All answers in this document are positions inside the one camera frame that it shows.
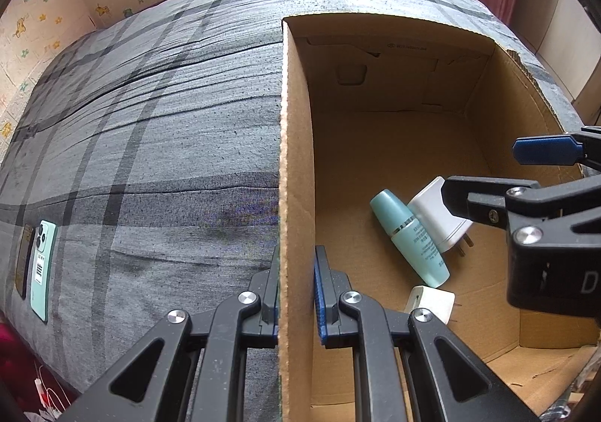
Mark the teal cosmetic bottle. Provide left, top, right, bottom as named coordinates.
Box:
left=369, top=190, right=450, bottom=289

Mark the red cloth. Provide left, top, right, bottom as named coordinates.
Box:
left=0, top=314, right=62, bottom=408

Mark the mint green smartphone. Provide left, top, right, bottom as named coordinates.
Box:
left=29, top=220, right=58, bottom=323

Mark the large white charger plug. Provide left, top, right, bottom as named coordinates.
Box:
left=406, top=176, right=474, bottom=258

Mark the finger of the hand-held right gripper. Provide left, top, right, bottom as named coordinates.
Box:
left=512, top=126, right=601, bottom=167
left=441, top=173, right=601, bottom=232

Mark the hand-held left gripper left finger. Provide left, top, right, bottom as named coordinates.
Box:
left=56, top=255, right=281, bottom=422

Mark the dark smartphone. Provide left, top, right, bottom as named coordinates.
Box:
left=15, top=224, right=36, bottom=301

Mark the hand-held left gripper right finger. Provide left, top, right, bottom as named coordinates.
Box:
left=314, top=244, right=541, bottom=422

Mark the grey plaid blanket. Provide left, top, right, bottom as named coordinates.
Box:
left=0, top=0, right=583, bottom=422

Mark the white cable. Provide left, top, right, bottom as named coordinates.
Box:
left=35, top=366, right=71, bottom=416

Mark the cardboard box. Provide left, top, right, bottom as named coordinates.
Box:
left=277, top=13, right=601, bottom=422

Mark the small white charger plug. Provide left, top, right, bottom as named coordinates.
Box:
left=404, top=286, right=457, bottom=324

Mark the beige wardrobe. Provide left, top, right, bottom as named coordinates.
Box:
left=509, top=0, right=601, bottom=122

